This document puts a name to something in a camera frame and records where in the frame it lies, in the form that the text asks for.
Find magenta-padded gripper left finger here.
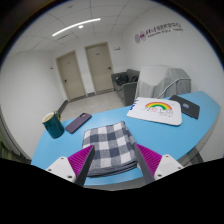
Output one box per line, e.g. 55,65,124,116
45,144,97,188

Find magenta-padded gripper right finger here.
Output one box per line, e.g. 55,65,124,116
132,143,185,185

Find grey white checkered towel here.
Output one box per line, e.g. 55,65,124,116
81,120,139,178

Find dark green mug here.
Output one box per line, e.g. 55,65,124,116
41,110,65,140

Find purple smartphone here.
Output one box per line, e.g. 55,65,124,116
64,112,93,135

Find white rainbow print mouse pad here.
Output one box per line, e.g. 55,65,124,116
126,96,184,127

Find dark grey tablet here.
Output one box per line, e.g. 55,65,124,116
168,94,201,120

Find grey sofa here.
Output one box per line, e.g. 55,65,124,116
110,68,141,107

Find white cloth covered furniture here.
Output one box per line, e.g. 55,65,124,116
134,64,193,100

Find beige door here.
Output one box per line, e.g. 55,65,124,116
55,50,87,102
84,42,115,95

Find black bag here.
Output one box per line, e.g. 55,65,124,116
115,74,129,85

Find long ceiling light strip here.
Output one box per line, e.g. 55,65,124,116
51,17,102,38

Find wall logo sign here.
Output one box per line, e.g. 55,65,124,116
134,22,185,44

